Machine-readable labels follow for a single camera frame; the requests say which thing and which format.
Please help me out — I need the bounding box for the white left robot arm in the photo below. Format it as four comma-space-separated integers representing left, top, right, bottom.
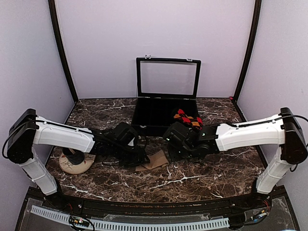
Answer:
2, 109, 150, 210

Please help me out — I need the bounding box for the tan brown sock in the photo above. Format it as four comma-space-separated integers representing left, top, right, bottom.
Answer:
135, 150, 169, 172

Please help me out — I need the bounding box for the red orange argyle sock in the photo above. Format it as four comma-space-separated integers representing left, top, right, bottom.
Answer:
173, 109, 204, 130

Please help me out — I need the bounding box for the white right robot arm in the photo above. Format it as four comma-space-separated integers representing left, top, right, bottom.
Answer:
163, 107, 308, 209

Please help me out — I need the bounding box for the left black frame post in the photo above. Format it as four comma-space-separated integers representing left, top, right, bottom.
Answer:
48, 0, 79, 103

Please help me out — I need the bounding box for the black frame post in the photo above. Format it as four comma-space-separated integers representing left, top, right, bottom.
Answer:
48, 0, 79, 103
232, 0, 262, 103

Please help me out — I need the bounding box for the right black frame post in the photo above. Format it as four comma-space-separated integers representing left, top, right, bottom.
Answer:
232, 0, 262, 103

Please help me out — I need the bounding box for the black glass-lid display case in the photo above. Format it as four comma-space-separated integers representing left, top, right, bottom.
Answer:
131, 55, 202, 137

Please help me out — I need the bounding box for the dark blue mug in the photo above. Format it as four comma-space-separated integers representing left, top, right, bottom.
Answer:
62, 148, 85, 165

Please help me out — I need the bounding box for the cream branch-pattern plate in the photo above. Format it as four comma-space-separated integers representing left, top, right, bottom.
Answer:
59, 152, 96, 175

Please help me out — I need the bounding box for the white slotted cable duct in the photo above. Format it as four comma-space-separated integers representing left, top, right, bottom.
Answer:
30, 205, 230, 231

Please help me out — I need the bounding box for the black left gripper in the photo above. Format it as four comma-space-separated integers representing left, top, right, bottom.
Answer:
111, 142, 150, 168

